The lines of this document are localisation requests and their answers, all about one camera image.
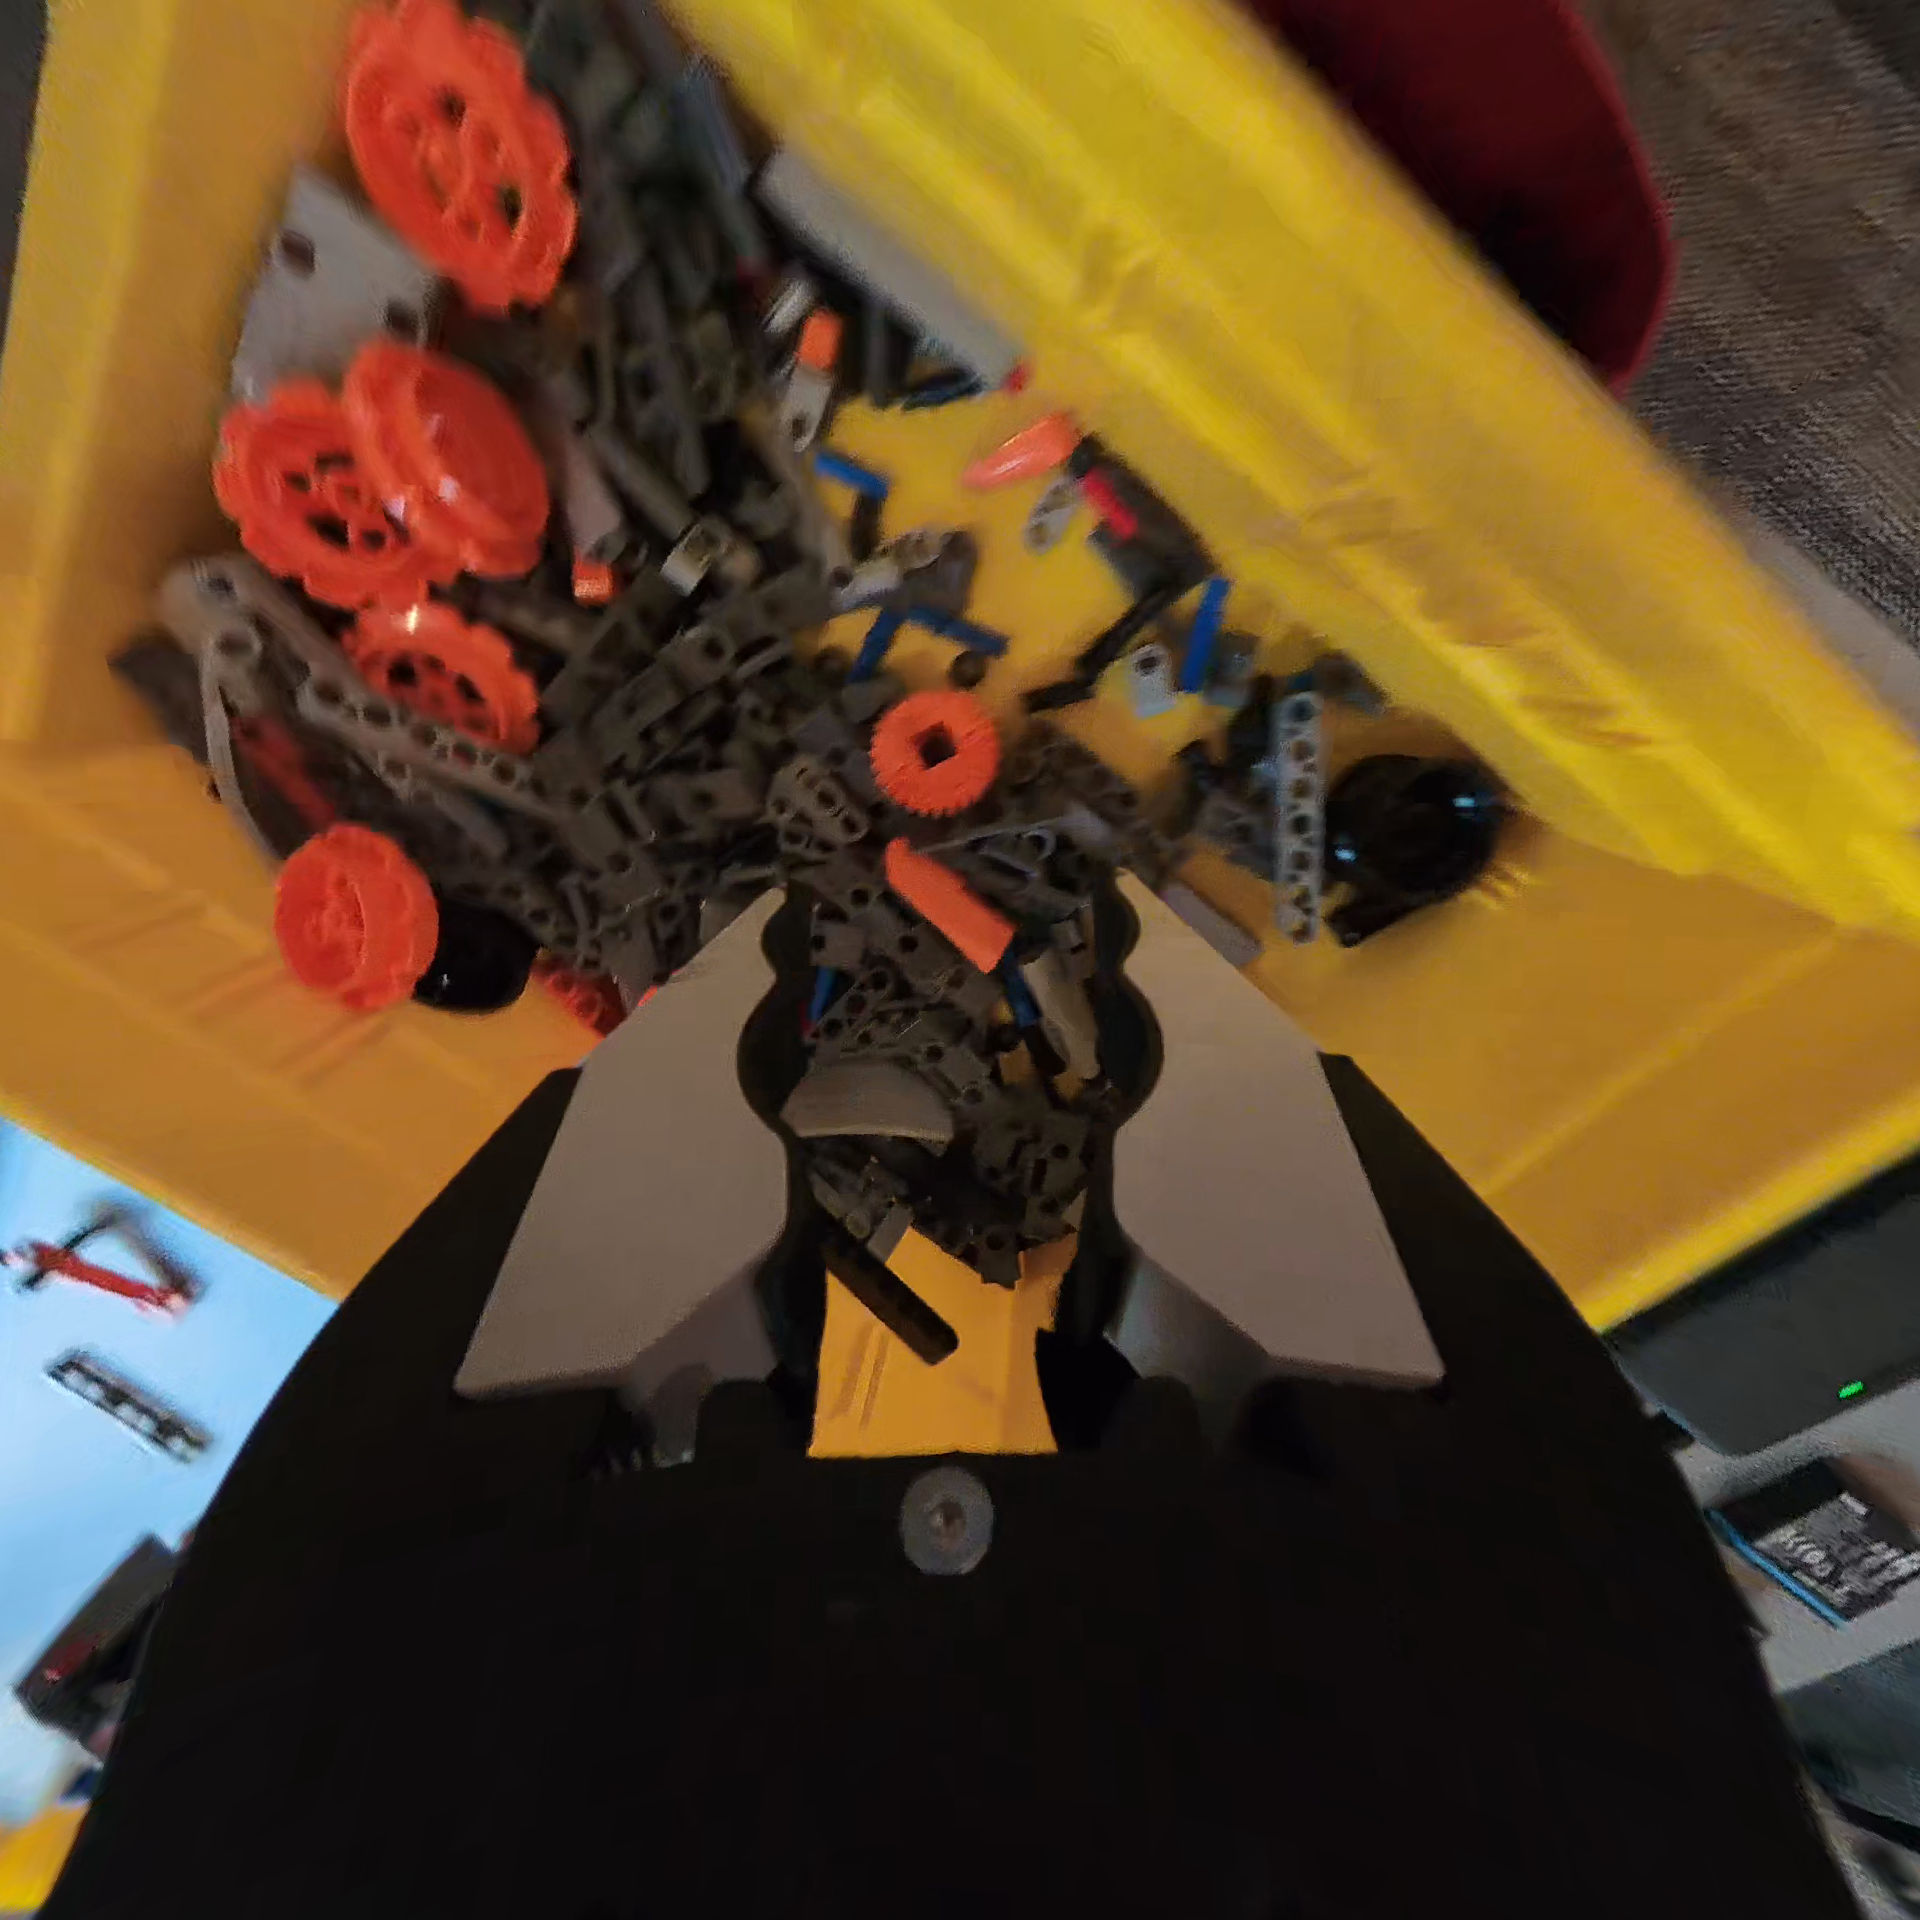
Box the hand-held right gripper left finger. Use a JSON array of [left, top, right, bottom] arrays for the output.
[[450, 886, 825, 1462]]

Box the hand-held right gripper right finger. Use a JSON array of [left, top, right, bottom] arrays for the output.
[[1072, 879, 1449, 1462]]

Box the pile of toy building parts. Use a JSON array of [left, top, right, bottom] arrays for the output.
[[113, 0, 1517, 1368]]

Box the yellow storage bin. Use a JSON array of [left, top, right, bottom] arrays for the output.
[[0, 0, 1920, 1462]]

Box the grey toy plate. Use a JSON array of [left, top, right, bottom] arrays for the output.
[[230, 158, 442, 405]]

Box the black toy wheel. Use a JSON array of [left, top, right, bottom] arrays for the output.
[[406, 897, 542, 1015], [1325, 755, 1517, 951]]

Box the orange toy gear wheel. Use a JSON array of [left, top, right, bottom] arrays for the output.
[[345, 594, 542, 755], [334, 0, 580, 323], [276, 821, 442, 1015], [334, 335, 554, 584], [210, 378, 457, 609]]

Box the black device with green lights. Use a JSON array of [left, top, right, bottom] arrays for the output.
[[1606, 1190, 1920, 1457]]

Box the small orange bevel gear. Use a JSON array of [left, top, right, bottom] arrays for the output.
[[871, 689, 1002, 821]]

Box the open instruction booklet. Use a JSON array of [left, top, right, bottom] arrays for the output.
[[0, 1113, 345, 1821]]

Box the black card with blue edge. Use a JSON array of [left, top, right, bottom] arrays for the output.
[[1708, 1462, 1920, 1625]]

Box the dark red storage bin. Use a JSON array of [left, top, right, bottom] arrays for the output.
[[1242, 0, 1675, 395]]

